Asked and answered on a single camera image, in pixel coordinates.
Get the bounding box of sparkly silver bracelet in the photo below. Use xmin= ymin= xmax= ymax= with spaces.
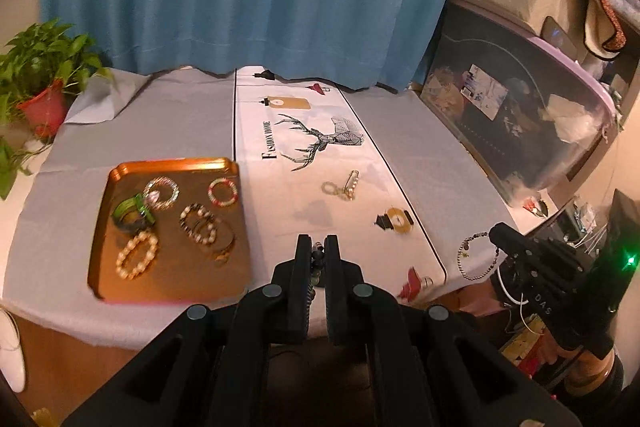
xmin=143 ymin=177 xmax=180 ymax=210

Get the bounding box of small bead string bracelet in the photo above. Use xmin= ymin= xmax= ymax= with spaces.
xmin=457 ymin=232 xmax=502 ymax=281

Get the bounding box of white deer print table runner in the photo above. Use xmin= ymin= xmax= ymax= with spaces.
xmin=234 ymin=66 xmax=448 ymax=340

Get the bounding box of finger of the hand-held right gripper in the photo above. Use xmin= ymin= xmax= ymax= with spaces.
xmin=489 ymin=223 xmax=539 ymax=266

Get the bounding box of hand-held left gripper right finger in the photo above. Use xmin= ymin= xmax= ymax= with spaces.
xmin=324 ymin=234 xmax=585 ymax=427

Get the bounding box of dark phone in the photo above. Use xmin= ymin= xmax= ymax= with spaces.
xmin=542 ymin=16 xmax=579 ymax=58

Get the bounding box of thin gold bangle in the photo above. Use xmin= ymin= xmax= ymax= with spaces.
xmin=192 ymin=216 xmax=236 ymax=267

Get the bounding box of orange metal tray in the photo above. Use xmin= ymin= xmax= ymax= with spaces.
xmin=87 ymin=157 xmax=253 ymax=305

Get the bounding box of white plastic object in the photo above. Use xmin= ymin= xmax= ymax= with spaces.
xmin=0 ymin=307 xmax=27 ymax=394

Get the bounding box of potted green plant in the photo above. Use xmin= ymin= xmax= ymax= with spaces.
xmin=0 ymin=19 xmax=116 ymax=200

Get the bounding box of gold and pearl bracelet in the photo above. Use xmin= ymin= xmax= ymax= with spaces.
xmin=321 ymin=172 xmax=362 ymax=202

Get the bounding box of red and white bead bracelet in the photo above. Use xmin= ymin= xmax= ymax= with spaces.
xmin=207 ymin=177 xmax=238 ymax=208

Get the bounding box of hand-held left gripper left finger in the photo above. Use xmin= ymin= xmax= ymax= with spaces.
xmin=60 ymin=234 xmax=316 ymax=427

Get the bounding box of black and white bead bracelet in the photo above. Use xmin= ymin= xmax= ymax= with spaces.
xmin=179 ymin=203 xmax=219 ymax=246

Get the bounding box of clear storage box purple lid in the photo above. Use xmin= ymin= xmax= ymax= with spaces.
xmin=419 ymin=0 xmax=617 ymax=208

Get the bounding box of dark bead bracelet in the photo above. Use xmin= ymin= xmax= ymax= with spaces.
xmin=309 ymin=243 xmax=326 ymax=305

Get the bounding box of cream bead bracelet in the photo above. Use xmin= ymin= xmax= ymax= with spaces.
xmin=115 ymin=230 xmax=159 ymax=279

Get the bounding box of green bracelet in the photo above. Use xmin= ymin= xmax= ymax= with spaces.
xmin=111 ymin=194 xmax=155 ymax=236

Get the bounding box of tangle of cables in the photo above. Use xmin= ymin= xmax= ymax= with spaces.
xmin=550 ymin=197 xmax=616 ymax=258

